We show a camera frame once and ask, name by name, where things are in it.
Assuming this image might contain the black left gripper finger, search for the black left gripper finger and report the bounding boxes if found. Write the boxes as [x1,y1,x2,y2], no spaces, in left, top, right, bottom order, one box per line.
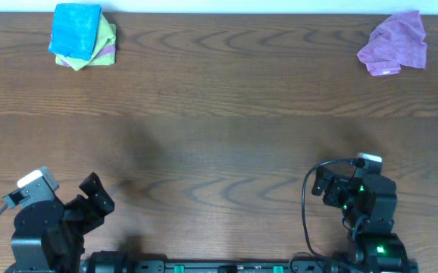
[2,189,29,209]
[79,172,115,216]

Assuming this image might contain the blue microfiber cloth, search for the blue microfiber cloth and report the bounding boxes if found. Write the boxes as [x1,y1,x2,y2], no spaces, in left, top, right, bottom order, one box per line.
[48,3,102,61]

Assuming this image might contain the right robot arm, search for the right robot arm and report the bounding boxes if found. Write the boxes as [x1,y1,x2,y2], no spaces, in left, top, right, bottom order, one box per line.
[311,162,417,272]

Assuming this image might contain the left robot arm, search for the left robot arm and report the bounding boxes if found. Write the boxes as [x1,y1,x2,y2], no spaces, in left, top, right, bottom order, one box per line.
[4,170,114,272]

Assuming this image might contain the bottom green folded cloth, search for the bottom green folded cloth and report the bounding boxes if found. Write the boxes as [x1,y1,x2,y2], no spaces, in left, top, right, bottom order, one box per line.
[55,23,117,67]

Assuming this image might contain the green folded cloth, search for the green folded cloth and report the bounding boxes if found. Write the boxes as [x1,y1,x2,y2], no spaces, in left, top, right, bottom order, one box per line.
[55,23,117,67]
[55,14,117,71]

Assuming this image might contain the folded pink cloth in stack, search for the folded pink cloth in stack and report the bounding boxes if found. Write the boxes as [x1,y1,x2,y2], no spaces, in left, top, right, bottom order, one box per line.
[49,32,117,67]

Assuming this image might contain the crumpled pink cloth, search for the crumpled pink cloth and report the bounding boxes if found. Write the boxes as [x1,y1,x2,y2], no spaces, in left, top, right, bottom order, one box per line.
[357,11,427,76]

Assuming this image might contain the top green folded cloth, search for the top green folded cloth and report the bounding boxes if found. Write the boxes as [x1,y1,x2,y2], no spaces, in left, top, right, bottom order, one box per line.
[55,14,117,71]

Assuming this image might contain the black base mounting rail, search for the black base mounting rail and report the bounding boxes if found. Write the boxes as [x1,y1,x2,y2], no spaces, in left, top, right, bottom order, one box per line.
[78,250,420,273]

